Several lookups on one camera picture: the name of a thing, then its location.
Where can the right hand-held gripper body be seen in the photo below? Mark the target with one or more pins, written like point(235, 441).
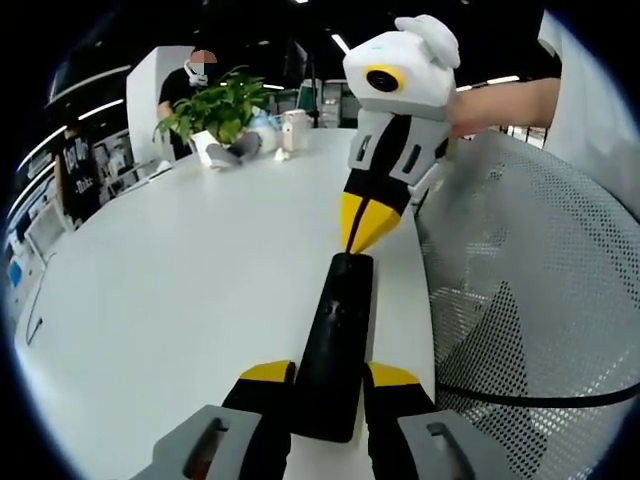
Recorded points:
point(400, 70)

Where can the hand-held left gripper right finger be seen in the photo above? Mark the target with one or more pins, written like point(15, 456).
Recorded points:
point(395, 405)

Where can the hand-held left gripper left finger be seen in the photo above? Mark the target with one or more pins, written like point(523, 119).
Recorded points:
point(260, 410)

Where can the black remote control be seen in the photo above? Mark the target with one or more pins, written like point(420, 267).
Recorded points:
point(340, 325)

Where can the crumpled white tissue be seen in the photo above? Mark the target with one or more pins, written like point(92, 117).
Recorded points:
point(281, 155)

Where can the white tumbler bottle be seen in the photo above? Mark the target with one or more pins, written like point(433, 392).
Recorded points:
point(295, 131)

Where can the black monitor on stand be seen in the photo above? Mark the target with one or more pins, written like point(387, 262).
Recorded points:
point(297, 62)

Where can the pale blue white bag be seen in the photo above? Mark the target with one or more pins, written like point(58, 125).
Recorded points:
point(267, 132)

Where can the dark grey headset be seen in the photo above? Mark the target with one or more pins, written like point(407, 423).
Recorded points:
point(235, 150)

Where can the white mesh office chair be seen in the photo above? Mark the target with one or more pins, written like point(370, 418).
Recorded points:
point(525, 280)

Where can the white plant pot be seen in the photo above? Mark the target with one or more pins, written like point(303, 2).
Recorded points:
point(205, 145)

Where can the green potted plant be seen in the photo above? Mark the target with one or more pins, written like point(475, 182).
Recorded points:
point(220, 110)

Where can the small white device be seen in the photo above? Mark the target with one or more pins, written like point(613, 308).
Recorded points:
point(162, 167)

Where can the person's white shirt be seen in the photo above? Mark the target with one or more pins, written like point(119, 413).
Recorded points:
point(590, 115)

